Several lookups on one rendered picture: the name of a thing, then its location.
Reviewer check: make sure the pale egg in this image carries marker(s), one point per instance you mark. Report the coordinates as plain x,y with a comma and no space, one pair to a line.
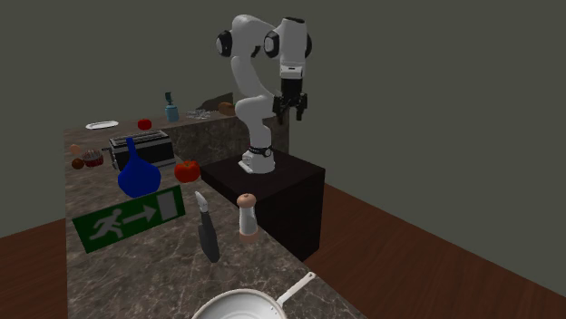
75,149

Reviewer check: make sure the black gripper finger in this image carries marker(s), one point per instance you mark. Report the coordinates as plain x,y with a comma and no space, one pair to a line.
301,107
278,107

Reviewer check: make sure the brown round ball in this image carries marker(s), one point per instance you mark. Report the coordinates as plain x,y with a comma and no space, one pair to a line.
78,164

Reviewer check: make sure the white frying pan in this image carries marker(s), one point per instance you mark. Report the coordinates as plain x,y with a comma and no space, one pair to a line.
247,305

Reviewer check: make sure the grey vegetable peeler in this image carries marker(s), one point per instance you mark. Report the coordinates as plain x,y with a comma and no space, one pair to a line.
208,234

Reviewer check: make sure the blue soap dispenser bottle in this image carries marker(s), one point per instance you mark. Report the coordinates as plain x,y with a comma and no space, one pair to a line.
171,110

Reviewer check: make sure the black and silver toaster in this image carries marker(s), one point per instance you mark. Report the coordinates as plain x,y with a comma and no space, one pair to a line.
152,145

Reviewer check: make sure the small red tomato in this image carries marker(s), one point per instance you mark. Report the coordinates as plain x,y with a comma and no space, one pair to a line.
144,124

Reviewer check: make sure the brown bread loaf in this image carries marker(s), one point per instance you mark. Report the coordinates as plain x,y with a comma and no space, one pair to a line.
227,108

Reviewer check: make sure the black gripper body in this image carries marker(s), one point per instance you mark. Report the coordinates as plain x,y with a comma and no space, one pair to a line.
292,88

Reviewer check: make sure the dark robot stand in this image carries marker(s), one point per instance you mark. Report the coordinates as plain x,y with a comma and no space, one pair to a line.
283,190

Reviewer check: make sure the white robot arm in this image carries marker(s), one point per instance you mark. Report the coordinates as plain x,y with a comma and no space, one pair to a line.
249,110

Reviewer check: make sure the white plate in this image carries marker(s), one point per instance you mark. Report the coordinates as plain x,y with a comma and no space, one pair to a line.
101,125

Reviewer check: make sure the red and white cupcake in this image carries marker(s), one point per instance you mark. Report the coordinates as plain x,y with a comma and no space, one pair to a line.
93,158

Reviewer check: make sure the blue vase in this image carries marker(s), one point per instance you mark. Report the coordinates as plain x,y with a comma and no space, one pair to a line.
138,175

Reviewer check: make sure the green exit sign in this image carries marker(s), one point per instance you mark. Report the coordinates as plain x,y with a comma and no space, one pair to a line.
128,218

